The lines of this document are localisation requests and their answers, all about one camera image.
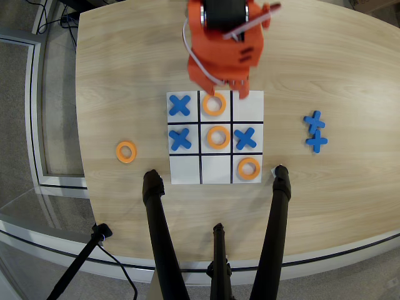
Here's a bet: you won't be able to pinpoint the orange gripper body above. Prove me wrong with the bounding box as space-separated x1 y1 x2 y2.
187 55 251 88

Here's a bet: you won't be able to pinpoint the orange foam ring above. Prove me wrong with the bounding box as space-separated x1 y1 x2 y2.
115 141 138 164
206 125 231 149
202 92 228 117
237 157 261 181

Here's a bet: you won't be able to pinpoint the white tic-tac-toe board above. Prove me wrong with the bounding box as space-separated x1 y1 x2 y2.
166 90 264 185

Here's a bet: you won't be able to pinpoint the blue foam cross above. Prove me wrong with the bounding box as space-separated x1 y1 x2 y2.
168 94 192 117
233 127 258 151
305 129 329 154
168 127 193 151
302 110 326 133

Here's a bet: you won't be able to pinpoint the short black tripod leg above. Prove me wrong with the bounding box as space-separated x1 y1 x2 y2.
206 222 234 300

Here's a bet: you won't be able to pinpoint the thin black stand pole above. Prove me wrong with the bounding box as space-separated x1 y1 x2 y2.
46 223 113 300

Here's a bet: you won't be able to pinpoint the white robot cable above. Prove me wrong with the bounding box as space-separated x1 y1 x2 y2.
182 17 226 88

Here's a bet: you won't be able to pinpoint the black floor cables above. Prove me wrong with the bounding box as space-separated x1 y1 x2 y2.
36 0 79 48

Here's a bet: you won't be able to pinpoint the grey metal frame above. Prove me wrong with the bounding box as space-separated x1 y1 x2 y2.
0 26 89 190

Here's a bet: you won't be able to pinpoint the black cable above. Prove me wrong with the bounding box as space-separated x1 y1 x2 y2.
96 243 138 300

